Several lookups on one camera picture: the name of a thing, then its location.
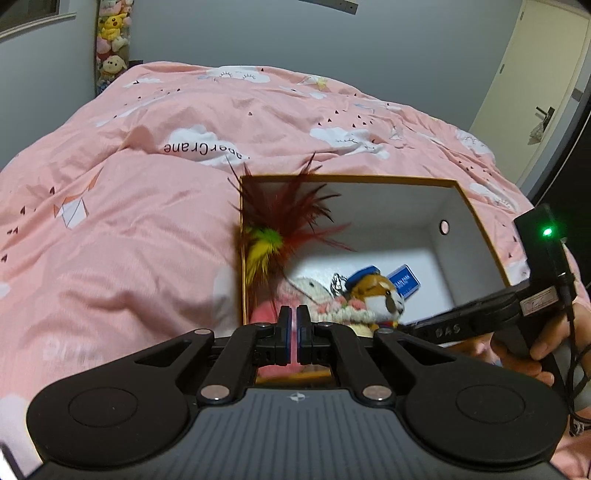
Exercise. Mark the window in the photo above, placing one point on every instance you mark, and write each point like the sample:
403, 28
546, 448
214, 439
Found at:
27, 7

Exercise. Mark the plush dog with blue hat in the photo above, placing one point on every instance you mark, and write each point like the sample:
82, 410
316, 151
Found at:
378, 295

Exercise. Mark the clear tube of plush toys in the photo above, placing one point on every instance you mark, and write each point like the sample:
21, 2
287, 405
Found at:
113, 27

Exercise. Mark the small hanging pouch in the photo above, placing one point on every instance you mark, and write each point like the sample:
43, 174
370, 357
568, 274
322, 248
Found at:
538, 133

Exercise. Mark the blue small box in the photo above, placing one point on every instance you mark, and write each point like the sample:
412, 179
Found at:
406, 281

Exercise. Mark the pink printed blanket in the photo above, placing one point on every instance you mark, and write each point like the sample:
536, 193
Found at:
138, 230

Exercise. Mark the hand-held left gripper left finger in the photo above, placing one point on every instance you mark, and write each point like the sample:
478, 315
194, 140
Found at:
285, 332

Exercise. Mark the person's right hand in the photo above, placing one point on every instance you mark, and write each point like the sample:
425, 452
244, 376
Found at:
542, 350

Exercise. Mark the pale door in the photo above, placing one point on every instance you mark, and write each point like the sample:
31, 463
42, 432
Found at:
521, 69

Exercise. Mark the red feather toy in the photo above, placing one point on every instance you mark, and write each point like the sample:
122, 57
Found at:
281, 221

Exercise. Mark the grey wall fixture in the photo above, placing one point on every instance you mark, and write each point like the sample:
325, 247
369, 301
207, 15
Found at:
339, 4

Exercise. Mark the orange cardboard box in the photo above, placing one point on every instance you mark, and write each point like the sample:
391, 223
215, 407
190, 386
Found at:
392, 217

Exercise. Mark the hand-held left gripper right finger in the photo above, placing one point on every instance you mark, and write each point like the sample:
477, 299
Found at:
300, 332

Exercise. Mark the pink fluffy ball plush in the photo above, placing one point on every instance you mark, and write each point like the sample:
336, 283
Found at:
265, 316

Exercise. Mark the white crochet toy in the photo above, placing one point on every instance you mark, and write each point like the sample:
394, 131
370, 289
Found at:
344, 314

